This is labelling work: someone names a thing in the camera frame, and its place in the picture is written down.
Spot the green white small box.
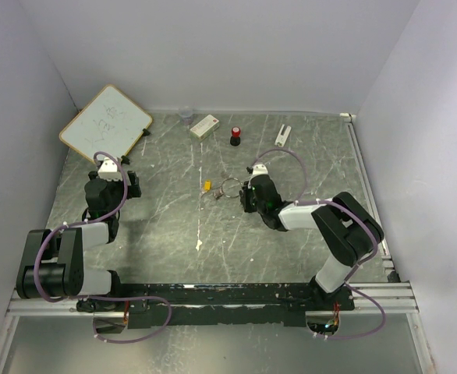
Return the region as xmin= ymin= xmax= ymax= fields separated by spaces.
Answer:
xmin=190 ymin=115 xmax=219 ymax=142

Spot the metal keyring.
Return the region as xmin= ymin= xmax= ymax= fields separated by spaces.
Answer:
xmin=220 ymin=177 xmax=243 ymax=199

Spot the red black stamp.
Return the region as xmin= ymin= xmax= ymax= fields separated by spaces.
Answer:
xmin=229 ymin=126 xmax=241 ymax=146

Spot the silver keys bunch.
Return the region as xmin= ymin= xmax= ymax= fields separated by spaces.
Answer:
xmin=212 ymin=187 xmax=225 ymax=200

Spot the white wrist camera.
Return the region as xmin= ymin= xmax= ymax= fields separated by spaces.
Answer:
xmin=247 ymin=164 xmax=270 ymax=185
xmin=97 ymin=157 xmax=122 ymax=182

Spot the white plastic clip tool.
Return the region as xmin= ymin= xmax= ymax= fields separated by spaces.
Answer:
xmin=275 ymin=124 xmax=292 ymax=147

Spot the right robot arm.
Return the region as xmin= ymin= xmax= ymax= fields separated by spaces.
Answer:
xmin=239 ymin=175 xmax=384 ymax=310

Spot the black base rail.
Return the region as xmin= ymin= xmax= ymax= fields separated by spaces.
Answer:
xmin=76 ymin=283 xmax=354 ymax=329

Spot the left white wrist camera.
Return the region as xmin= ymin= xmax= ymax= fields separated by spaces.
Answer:
xmin=97 ymin=157 xmax=122 ymax=182

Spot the white corner bracket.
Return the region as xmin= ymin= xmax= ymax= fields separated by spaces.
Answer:
xmin=340 ymin=112 xmax=356 ymax=121

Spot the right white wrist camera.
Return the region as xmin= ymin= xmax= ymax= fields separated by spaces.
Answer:
xmin=247 ymin=164 xmax=270 ymax=185

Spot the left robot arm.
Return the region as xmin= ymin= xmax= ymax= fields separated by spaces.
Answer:
xmin=16 ymin=171 xmax=141 ymax=311

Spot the yellow tag key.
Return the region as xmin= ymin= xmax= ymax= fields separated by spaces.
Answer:
xmin=202 ymin=180 xmax=212 ymax=192

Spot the clear plastic cup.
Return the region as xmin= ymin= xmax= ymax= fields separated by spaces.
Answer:
xmin=179 ymin=108 xmax=193 ymax=125

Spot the small whiteboard with yellow frame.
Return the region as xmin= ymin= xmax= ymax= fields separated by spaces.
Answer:
xmin=59 ymin=84 xmax=153 ymax=161

